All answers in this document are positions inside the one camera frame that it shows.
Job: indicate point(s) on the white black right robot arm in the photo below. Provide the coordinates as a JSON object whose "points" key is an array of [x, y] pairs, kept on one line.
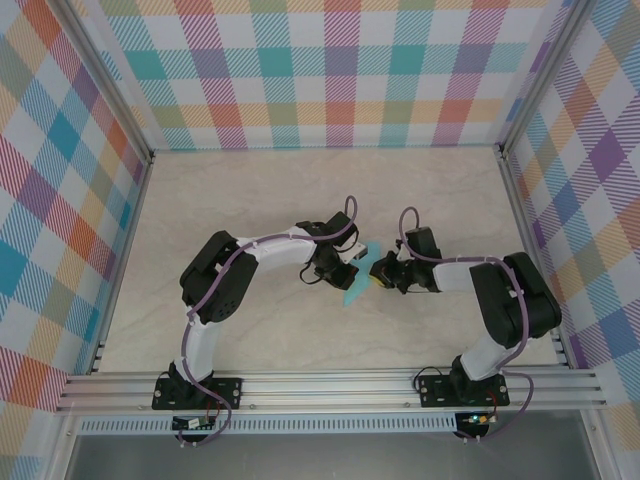
{"points": [[482, 357]]}

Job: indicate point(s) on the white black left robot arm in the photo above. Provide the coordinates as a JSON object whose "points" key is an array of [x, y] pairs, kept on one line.
{"points": [[200, 350]]}

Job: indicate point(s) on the circuit board with green light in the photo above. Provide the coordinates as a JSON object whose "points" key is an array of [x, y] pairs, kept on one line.
{"points": [[477, 419]]}

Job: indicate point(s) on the grey metal panel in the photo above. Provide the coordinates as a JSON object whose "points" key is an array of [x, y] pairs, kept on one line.
{"points": [[325, 460]]}

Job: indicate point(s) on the dark circuit board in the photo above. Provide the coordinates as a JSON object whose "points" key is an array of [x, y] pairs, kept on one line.
{"points": [[192, 424]]}

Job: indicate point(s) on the long aluminium base rail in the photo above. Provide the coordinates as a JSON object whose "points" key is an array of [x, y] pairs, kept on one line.
{"points": [[325, 390]]}

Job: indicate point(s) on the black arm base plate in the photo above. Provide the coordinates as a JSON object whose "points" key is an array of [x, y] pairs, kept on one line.
{"points": [[225, 392], [435, 390]]}

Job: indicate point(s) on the aluminium table side rail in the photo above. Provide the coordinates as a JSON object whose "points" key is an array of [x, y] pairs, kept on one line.
{"points": [[559, 340], [131, 225]]}

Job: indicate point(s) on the aluminium frame post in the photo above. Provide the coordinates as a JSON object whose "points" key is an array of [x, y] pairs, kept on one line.
{"points": [[540, 75], [112, 75]]}

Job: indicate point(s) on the aluminium frame strut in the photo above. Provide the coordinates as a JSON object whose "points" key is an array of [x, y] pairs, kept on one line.
{"points": [[598, 450], [64, 450]]}

